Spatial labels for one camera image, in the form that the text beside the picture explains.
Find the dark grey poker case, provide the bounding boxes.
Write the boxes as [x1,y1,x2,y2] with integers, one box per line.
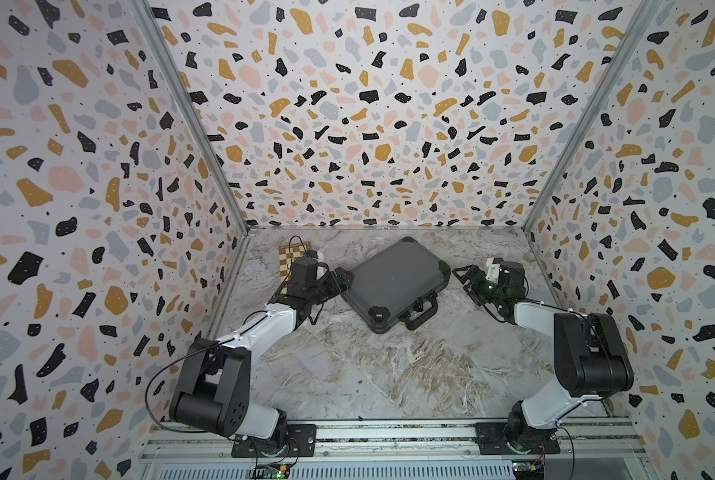
[342,237,451,334]

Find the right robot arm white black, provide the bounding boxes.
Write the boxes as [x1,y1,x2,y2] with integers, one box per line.
[453,257,635,454]

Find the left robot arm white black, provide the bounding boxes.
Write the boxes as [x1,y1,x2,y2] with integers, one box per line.
[169,256,354,450]

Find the wooden chess board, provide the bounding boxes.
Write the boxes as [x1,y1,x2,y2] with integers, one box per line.
[278,242,311,280]

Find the right circuit board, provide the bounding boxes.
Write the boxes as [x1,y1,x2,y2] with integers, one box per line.
[511,460,545,480]

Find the circuit board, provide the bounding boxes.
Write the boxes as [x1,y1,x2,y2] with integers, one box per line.
[250,463,291,480]
[511,460,545,480]

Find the left circuit board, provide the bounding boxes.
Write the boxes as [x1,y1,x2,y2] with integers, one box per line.
[250,463,291,480]

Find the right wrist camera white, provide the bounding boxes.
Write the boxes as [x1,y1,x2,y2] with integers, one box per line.
[485,257,505,284]

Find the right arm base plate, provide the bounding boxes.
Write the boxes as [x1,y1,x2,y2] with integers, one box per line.
[475,422,561,455]

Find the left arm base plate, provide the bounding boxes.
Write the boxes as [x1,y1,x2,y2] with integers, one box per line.
[231,423,317,460]

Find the aluminium mounting rail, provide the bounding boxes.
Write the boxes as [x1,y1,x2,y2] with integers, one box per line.
[133,417,657,479]

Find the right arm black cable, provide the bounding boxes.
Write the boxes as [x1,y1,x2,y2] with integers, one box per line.
[554,419,577,480]

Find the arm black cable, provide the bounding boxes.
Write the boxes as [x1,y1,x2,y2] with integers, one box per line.
[554,419,577,480]
[143,235,310,436]

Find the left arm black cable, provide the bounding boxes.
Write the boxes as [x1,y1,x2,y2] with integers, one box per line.
[143,235,310,436]

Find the metal corner frame post right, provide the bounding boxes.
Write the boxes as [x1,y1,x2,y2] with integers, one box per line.
[521,0,659,234]

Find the metal corner frame post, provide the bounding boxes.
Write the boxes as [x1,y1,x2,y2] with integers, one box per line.
[129,0,249,237]
[521,0,659,234]

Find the metal corner frame post left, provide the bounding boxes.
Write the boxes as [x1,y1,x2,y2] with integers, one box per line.
[129,0,249,237]

